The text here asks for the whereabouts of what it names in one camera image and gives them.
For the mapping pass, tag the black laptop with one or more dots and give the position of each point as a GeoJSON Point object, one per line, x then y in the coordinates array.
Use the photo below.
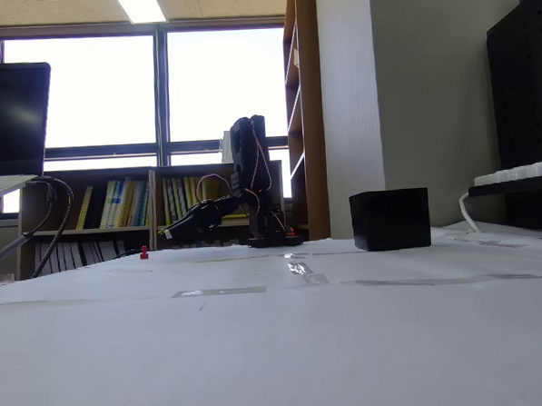
{"type": "Point", "coordinates": [9, 116]}

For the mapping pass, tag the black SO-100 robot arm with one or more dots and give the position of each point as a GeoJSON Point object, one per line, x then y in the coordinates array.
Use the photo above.
{"type": "Point", "coordinates": [251, 176]}

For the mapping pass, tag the black pegboard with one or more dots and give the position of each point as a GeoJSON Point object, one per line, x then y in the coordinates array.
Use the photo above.
{"type": "Point", "coordinates": [524, 85]}

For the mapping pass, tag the red T-shaped block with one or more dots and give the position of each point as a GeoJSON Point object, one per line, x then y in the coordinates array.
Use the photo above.
{"type": "Point", "coordinates": [144, 253]}

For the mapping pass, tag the white power strip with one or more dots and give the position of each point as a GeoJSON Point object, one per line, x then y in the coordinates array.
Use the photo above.
{"type": "Point", "coordinates": [524, 170]}

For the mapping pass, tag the black shelf rail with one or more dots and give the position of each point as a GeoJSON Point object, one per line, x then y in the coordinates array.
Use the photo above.
{"type": "Point", "coordinates": [511, 188]}

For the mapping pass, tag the tall wooden bookshelf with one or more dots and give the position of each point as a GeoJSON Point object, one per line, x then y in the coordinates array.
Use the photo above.
{"type": "Point", "coordinates": [312, 119]}

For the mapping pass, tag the low wooden bookshelf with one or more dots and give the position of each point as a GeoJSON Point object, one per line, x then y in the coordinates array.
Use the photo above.
{"type": "Point", "coordinates": [151, 173]}

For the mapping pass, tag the grey metal rod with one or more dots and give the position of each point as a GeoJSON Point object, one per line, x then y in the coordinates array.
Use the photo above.
{"type": "Point", "coordinates": [10, 248]}

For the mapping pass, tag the rectangular ceiling light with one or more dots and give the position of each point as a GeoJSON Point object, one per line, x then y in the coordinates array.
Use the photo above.
{"type": "Point", "coordinates": [140, 7]}

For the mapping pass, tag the black square bin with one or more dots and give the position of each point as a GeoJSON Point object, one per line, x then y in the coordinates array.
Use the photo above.
{"type": "Point", "coordinates": [390, 219]}

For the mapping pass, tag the white taped paper cover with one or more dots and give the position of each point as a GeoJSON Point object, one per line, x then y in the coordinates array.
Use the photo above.
{"type": "Point", "coordinates": [278, 339]}

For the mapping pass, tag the slanted yellow book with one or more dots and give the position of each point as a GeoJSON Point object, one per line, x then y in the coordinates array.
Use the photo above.
{"type": "Point", "coordinates": [85, 208]}

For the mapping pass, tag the dark window frame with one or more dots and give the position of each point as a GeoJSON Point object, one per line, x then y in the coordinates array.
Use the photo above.
{"type": "Point", "coordinates": [158, 104]}

